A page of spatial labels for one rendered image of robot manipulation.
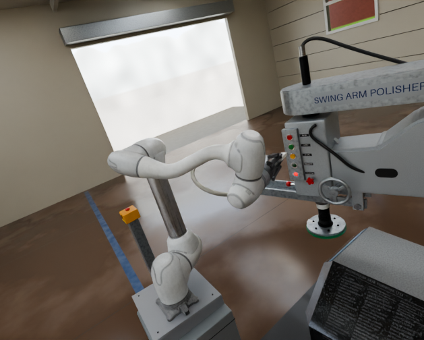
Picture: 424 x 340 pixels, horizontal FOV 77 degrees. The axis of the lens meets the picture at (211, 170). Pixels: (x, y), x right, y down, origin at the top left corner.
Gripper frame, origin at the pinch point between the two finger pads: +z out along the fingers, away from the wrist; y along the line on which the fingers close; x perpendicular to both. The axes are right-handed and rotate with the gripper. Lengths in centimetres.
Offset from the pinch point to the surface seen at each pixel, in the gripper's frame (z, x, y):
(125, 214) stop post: -23, -126, 39
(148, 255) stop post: -19, -126, 82
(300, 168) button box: 12.3, 3.0, 12.3
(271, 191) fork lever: 18.9, -20.5, 31.9
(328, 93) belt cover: 13.8, 19.7, -23.4
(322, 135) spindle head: 14.0, 15.1, -4.7
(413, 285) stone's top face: -1, 50, 60
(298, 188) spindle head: 14.0, -0.6, 25.1
